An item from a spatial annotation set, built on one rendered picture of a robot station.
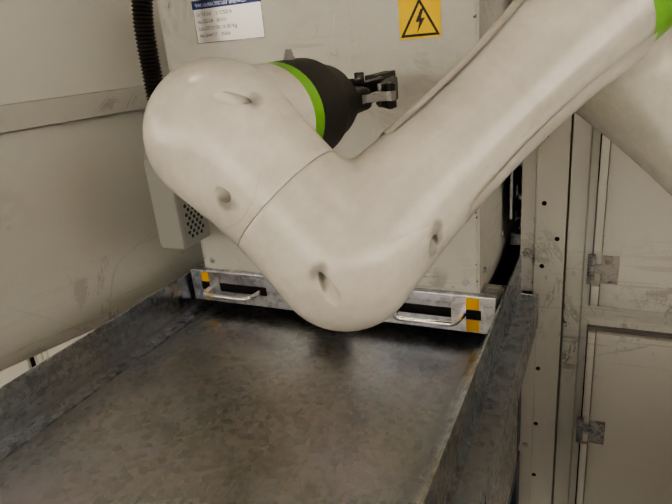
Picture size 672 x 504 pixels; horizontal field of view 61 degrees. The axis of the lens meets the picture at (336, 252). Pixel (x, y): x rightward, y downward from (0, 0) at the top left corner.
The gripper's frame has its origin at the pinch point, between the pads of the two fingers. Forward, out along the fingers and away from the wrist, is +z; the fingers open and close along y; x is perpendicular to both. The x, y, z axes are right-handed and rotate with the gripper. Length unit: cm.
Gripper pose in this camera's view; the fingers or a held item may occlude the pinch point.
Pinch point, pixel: (381, 85)
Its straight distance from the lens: 75.1
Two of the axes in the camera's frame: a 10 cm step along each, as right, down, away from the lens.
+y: 9.1, 0.7, -4.2
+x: -0.9, -9.3, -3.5
